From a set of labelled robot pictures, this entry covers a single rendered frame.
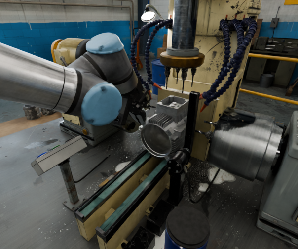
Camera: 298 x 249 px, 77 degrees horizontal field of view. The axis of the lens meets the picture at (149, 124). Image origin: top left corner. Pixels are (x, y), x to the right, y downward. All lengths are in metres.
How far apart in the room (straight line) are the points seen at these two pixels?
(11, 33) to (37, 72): 5.75
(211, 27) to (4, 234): 1.14
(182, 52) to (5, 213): 0.92
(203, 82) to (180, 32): 0.34
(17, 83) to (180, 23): 0.58
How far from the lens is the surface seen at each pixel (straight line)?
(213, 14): 0.97
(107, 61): 0.53
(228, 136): 0.70
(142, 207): 0.76
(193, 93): 0.64
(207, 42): 0.98
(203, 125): 0.95
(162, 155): 0.83
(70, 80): 0.37
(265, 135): 0.70
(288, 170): 0.69
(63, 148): 0.71
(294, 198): 0.76
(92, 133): 1.12
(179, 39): 0.78
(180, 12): 0.78
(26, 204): 0.97
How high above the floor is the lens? 1.46
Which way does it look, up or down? 30 degrees down
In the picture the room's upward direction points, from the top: straight up
